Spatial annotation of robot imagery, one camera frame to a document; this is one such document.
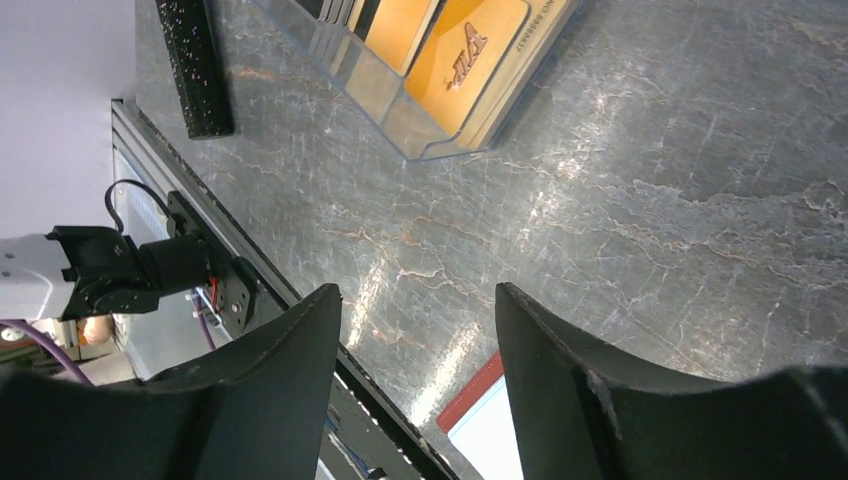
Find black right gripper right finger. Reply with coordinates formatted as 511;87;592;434
495;283;847;479

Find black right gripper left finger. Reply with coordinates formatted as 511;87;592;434
1;283;342;479

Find red leather card holder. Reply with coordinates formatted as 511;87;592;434
436;352;524;480

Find clear acrylic card tray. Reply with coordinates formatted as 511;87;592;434
261;0;578;160

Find gold VIP card stack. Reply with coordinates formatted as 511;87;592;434
404;1;579;150

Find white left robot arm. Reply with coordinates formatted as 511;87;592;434
1;226;213;321

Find gold card stack middle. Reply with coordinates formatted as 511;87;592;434
348;0;439;76

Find black VIP card stack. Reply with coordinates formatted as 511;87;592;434
296;0;357;25

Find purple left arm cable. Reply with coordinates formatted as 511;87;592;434
0;291;220;387

